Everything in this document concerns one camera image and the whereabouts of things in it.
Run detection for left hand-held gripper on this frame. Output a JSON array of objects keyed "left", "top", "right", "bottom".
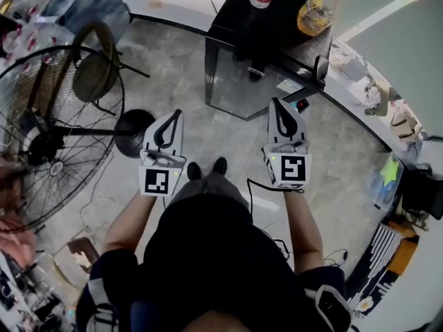
[{"left": 138, "top": 108, "right": 188, "bottom": 198}]

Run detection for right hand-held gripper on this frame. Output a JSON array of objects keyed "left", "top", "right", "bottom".
[{"left": 261, "top": 97, "right": 313, "bottom": 191}]

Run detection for person's left forearm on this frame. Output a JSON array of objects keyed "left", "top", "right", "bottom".
[{"left": 102, "top": 194, "right": 159, "bottom": 255}]

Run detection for person's right forearm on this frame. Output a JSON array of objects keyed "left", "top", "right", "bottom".
[{"left": 283, "top": 190, "right": 325, "bottom": 275}]

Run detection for black mini fridge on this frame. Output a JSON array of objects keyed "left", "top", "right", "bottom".
[{"left": 207, "top": 0, "right": 336, "bottom": 89}]

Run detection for small blue held object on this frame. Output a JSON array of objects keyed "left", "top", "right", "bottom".
[{"left": 282, "top": 94, "right": 311, "bottom": 115}]

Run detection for person's left black shoe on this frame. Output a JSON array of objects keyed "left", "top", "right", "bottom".
[{"left": 186, "top": 161, "right": 204, "bottom": 183}]

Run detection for person's black shoe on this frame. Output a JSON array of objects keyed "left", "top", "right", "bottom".
[
  {"left": 212, "top": 156, "right": 229, "bottom": 178},
  {"left": 186, "top": 161, "right": 204, "bottom": 183}
]

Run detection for person's right black shoe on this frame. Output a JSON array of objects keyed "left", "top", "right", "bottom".
[{"left": 212, "top": 156, "right": 229, "bottom": 178}]

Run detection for person's grey trousers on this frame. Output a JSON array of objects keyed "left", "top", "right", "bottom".
[{"left": 168, "top": 171, "right": 251, "bottom": 211}]

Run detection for grey handbag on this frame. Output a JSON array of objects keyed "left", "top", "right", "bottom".
[{"left": 341, "top": 54, "right": 370, "bottom": 83}]

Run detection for dark wicker chair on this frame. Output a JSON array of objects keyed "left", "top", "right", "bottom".
[{"left": 71, "top": 19, "right": 152, "bottom": 118}]

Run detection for olive green bag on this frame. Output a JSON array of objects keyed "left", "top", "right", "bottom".
[{"left": 363, "top": 77, "right": 394, "bottom": 118}]

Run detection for green star toy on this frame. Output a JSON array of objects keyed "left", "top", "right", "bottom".
[{"left": 379, "top": 156, "right": 401, "bottom": 187}]

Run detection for orange drink bottle yellow cap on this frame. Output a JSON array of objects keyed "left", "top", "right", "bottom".
[{"left": 296, "top": 0, "right": 345, "bottom": 37}]

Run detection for black standing fan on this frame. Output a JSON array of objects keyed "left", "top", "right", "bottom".
[{"left": 0, "top": 45, "right": 157, "bottom": 234}]

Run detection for large clear storage box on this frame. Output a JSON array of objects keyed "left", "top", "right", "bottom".
[{"left": 365, "top": 151, "right": 406, "bottom": 212}]

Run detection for blue denim cloth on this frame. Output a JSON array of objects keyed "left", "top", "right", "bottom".
[{"left": 407, "top": 137, "right": 427, "bottom": 157}]

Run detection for brown cardboard piece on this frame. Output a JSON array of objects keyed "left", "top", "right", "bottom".
[{"left": 66, "top": 237, "right": 102, "bottom": 275}]

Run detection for black office chair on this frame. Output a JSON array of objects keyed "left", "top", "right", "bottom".
[{"left": 400, "top": 134, "right": 443, "bottom": 230}]

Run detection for plastic wrapped grey panel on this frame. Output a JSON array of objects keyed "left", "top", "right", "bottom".
[{"left": 39, "top": 0, "right": 132, "bottom": 43}]

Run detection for water jug pack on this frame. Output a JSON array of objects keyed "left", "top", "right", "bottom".
[{"left": 0, "top": 21, "right": 62, "bottom": 64}]

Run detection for pink cloth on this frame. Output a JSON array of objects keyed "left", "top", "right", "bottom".
[{"left": 0, "top": 211, "right": 38, "bottom": 268}]

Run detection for beige strap bag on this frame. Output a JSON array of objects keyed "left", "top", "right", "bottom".
[{"left": 390, "top": 99, "right": 424, "bottom": 144}]

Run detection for person's left arm strap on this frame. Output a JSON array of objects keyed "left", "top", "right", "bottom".
[{"left": 86, "top": 277, "right": 118, "bottom": 332}]

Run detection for person's arm strap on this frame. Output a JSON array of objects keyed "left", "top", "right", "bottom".
[
  {"left": 313, "top": 284, "right": 353, "bottom": 332},
  {"left": 86, "top": 277, "right": 118, "bottom": 332}
]

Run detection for person's right arm strap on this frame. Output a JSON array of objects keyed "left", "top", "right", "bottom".
[{"left": 313, "top": 284, "right": 353, "bottom": 332}]

